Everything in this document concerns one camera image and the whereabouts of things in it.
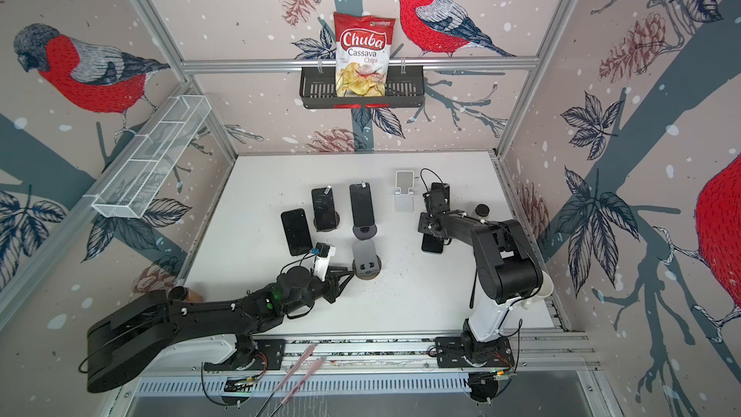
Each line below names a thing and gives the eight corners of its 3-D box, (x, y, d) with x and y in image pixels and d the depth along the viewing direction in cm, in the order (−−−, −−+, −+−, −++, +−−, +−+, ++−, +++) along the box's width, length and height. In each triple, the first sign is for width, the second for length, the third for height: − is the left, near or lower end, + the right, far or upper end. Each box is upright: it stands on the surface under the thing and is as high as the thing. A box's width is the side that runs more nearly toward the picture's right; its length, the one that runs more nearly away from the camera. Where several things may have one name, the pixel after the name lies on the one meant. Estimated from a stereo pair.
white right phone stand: (395, 211, 105) (396, 193, 96) (394, 189, 112) (395, 170, 103) (412, 211, 105) (415, 193, 96) (410, 189, 112) (413, 170, 103)
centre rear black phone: (354, 232, 98) (351, 208, 87) (352, 210, 104) (349, 184, 93) (374, 230, 99) (373, 205, 87) (370, 208, 105) (369, 182, 93)
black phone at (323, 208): (319, 233, 98) (312, 213, 88) (317, 210, 104) (311, 189, 95) (337, 230, 99) (333, 210, 89) (335, 207, 105) (330, 186, 95)
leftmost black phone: (294, 260, 92) (281, 238, 81) (293, 236, 98) (281, 212, 86) (314, 256, 93) (305, 233, 82) (312, 232, 99) (303, 207, 87)
